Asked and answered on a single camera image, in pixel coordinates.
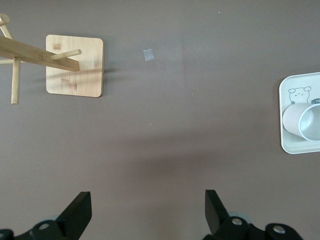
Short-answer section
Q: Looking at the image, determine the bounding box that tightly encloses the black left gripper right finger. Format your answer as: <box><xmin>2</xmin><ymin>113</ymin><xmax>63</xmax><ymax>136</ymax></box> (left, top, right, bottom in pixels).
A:
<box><xmin>202</xmin><ymin>189</ymin><xmax>303</xmax><ymax>240</ymax></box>

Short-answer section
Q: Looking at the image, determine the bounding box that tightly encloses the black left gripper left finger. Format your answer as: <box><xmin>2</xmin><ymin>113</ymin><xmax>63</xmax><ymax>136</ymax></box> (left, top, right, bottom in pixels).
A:
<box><xmin>0</xmin><ymin>191</ymin><xmax>93</xmax><ymax>240</ymax></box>

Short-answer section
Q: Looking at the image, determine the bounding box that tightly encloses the white smiley cup black handle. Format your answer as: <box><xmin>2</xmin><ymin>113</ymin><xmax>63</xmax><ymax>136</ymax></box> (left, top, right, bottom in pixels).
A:
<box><xmin>282</xmin><ymin>102</ymin><xmax>320</xmax><ymax>142</ymax></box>

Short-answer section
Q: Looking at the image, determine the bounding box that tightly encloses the wooden cup rack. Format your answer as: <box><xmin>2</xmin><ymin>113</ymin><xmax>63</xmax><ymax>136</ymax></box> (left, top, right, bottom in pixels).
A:
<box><xmin>0</xmin><ymin>13</ymin><xmax>106</xmax><ymax>105</ymax></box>

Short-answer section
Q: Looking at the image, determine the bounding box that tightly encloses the beige rabbit print tray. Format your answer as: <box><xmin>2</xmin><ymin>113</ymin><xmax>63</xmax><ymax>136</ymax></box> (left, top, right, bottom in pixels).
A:
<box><xmin>278</xmin><ymin>71</ymin><xmax>320</xmax><ymax>155</ymax></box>

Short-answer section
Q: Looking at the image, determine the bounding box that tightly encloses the small clear tape patch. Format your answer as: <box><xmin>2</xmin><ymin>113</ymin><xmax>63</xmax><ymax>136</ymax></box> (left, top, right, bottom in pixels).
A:
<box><xmin>143</xmin><ymin>48</ymin><xmax>155</xmax><ymax>62</ymax></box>

